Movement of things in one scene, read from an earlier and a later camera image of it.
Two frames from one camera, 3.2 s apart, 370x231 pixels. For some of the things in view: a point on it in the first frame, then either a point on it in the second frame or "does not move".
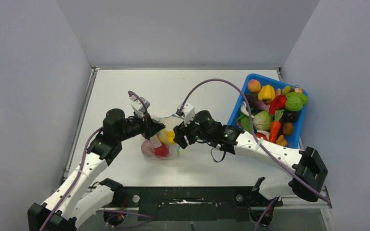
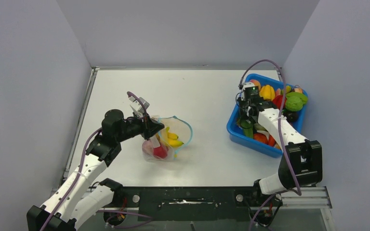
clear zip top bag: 162,147 does not move
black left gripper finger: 153,128 does not move
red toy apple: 162,151 does not move
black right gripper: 181,131 to 242,101
